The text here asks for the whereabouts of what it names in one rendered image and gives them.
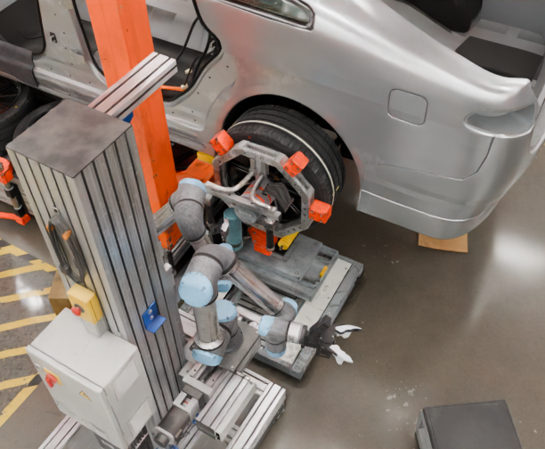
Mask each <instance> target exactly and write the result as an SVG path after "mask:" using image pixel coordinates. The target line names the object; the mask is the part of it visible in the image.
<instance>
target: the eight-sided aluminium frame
mask: <svg viewBox="0 0 545 449"><path fill-rule="evenodd" d="M239 155H244V156H247V157H249V158H253V159H256V160H258V161H263V162H264V163H266V164H268V165H271V166H274V167H276V168H278V170H279V171H280V172H281V173H282V175H283V176H284V177H285V178H286V179H287V180H288V182H289V183H290V184H291V185H292V186H293V188H294V189H295V190H296V191H297V192H298V194H299V195H300V196H301V218H299V219H296V220H294V221H291V222H288V223H286V224H280V223H278V224H277V225H276V227H275V228H274V230H273V235H274V236H275V237H279V238H281V237H284V236H287V235H290V234H292V233H297V232H300V231H303V230H305V229H308V228H309V226H310V225H311V223H312V222H313V220H312V219H310V218H309V208H310V207H311V205H312V204H313V202H314V188H313V187H312V185H311V184H309V183H308V182H307V180H306V179H305V178H304V177H303V175H302V174H301V173H300V172H299V173H298V174H297V175H295V176H294V177H292V176H291V175H290V174H289V173H288V172H287V171H286V170H285V169H283V166H284V165H285V164H286V162H287V161H288V160H289V158H288V157H287V156H286V155H285V154H283V153H281V152H277V151H273V150H271V149H268V148H265V147H263V146H260V145H258V144H255V143H251V142H250V141H245V140H243V141H240V142H239V143H236V144H235V145H233V146H232V148H231V149H230V150H229V151H228V152H226V153H225V154H224V155H222V156H220V155H219V154H217V156H216V157H215V158H214V159H213V160H212V166H213V171H214V179H215V184H218V185H220V186H223V187H229V186H228V183H227V173H226V164H225V162H227V161H229V160H231V159H233V158H235V157H237V156H239ZM222 200H223V199H222ZM223 201H224V202H225V203H226V204H227V206H228V207H229V208H234V206H235V205H236V204H234V203H231V202H230V201H227V200H223ZM264 219H265V217H264V216H261V217H259V218H258V219H257V220H256V221H255V222H254V223H253V224H250V223H246V222H244V221H242V220H241V221H242V222H243V223H244V224H246V225H251V226H253V227H255V228H257V229H259V230H262V231H264V232H266V230H265V228H264V225H263V223H264Z"/></svg>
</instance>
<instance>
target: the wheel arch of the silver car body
mask: <svg viewBox="0 0 545 449"><path fill-rule="evenodd" d="M288 98H289V97H287V96H284V95H280V94H268V93H261V94H251V95H248V96H245V97H243V98H241V99H239V100H238V101H236V102H235V103H234V104H233V105H232V106H231V107H230V109H228V111H227V112H226V113H225V115H224V118H223V121H222V124H221V127H220V132H221V131H222V130H225V132H226V131H227V130H228V129H229V128H230V127H231V126H232V124H233V123H234V122H235V121H236V120H237V119H238V118H239V117H240V116H241V115H242V114H243V113H244V112H245V111H246V110H249V109H251V108H253V107H256V106H258V105H265V104H271V105H280V106H284V105H285V103H286V101H287V99H288ZM302 104H303V103H302ZM304 106H305V108H306V109H307V110H308V118H310V119H312V120H313V121H314V122H315V123H316V124H318V125H319V126H320V127H322V128H325V129H328V130H330V131H333V132H335V133H336V134H337V136H338V137H339V138H340V140H341V146H340V153H341V155H342V157H344V158H347V159H351V160H354V162H355V165H356V167H357V170H358V174H359V178H360V185H361V195H360V200H359V204H358V207H357V209H356V210H357V211H358V209H359V207H360V205H361V201H362V180H361V176H360V172H359V168H358V166H357V163H356V161H355V158H354V155H353V154H352V152H351V150H350V149H349V147H348V145H347V144H346V142H345V140H344V139H343V137H342V136H341V135H340V134H339V132H338V131H337V130H336V129H335V128H334V127H333V126H332V125H331V124H330V123H329V121H328V120H326V119H325V118H324V117H323V116H322V115H320V114H319V113H318V112H316V111H315V110H313V109H312V108H310V107H308V106H307V105H305V104H304ZM286 107H287V108H290V109H292V110H297V109H299V108H300V107H301V102H299V101H297V100H295V99H292V98H289V102H288V104H287V106H286Z"/></svg>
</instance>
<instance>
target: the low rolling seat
mask: <svg viewBox="0 0 545 449"><path fill-rule="evenodd" d="M415 430H416V432H415V437H416V439H417V441H418V442H419V448H420V449H523V447H522V445H521V442H520V439H519V437H518V434H517V430H516V427H515V424H514V421H513V420H512V417H511V414H510V411H509V408H508V404H507V402H506V400H504V399H502V400H492V401H483V402H474V403H464V404H446V405H436V406H427V407H424V408H423V409H422V410H421V411H420V414H419V418H418V421H417V425H416V428H415Z"/></svg>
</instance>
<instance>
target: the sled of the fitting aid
mask: <svg viewBox="0 0 545 449"><path fill-rule="evenodd" d="M337 260H338V250H335V249H332V248H330V247H327V246H325V245H322V248H321V250H320V251H319V253H318V255H317V256H316V258H315V259H314V261H313V262H312V263H311V265H310V266H309V268H308V270H307V271H306V273H305V275H304V276H303V278H302V279H301V281H300V283H298V282H294V281H292V280H290V279H288V278H286V277H284V276H281V275H279V274H277V273H274V272H271V271H269V270H267V269H264V268H263V267H261V266H258V265H255V264H252V263H250V262H248V261H246V260H244V259H242V258H239V261H240V262H241V263H242V264H243V265H244V266H245V267H246V268H247V269H248V270H250V271H251V272H252V273H253V274H254V275H255V276H256V277H258V278H259V279H260V280H261V281H262V282H265V283H268V284H270V285H272V286H273V287H276V288H278V289H280V290H284V291H286V292H288V293H290V294H292V295H295V296H297V297H299V298H302V299H304V300H306V301H309V302H312V301H313V298H314V297H315V295H316V293H317V292H318V290H319V289H320V287H321V286H322V284H323V282H324V281H325V279H326V278H327V276H328V274H329V272H330V270H331V269H332V267H333V266H334V264H335V263H336V262H337Z"/></svg>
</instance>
